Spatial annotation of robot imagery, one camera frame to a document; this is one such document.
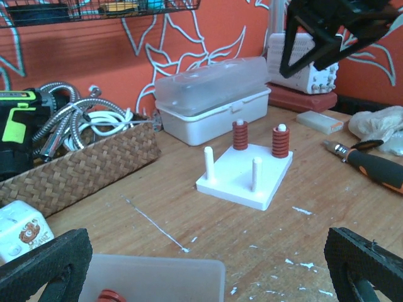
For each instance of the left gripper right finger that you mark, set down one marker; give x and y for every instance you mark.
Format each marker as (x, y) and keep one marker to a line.
(359, 268)

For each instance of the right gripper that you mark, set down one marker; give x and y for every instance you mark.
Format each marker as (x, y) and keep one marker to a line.
(312, 26)

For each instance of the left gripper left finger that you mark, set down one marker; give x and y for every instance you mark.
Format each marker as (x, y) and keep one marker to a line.
(60, 265)

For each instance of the orange black screwdriver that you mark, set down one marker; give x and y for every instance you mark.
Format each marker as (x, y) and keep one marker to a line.
(380, 170)

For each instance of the beige work glove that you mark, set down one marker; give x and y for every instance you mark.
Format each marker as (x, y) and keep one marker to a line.
(381, 129)

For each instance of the white peg board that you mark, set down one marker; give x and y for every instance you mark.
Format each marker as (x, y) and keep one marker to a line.
(249, 177)

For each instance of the red large spring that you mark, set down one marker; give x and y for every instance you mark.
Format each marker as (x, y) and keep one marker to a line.
(239, 134)
(280, 141)

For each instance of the red spring in bin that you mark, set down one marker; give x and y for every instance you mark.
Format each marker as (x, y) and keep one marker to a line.
(108, 295)

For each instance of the translucent spring bin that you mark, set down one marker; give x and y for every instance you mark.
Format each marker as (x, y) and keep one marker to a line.
(155, 278)

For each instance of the white cube adapter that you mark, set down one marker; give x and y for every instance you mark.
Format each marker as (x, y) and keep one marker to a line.
(23, 228)

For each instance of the woven wicker basket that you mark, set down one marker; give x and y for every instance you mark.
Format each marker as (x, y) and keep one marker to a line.
(53, 186)

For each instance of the small white eraser block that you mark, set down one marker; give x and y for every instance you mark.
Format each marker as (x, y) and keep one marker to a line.
(320, 122)

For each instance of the white plastic toolbox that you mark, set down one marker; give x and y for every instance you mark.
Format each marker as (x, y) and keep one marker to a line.
(201, 104)

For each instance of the green black cordless drill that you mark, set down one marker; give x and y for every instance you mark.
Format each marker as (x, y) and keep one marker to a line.
(22, 114)

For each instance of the black wire basket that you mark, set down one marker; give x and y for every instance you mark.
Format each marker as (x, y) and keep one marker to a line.
(16, 14)

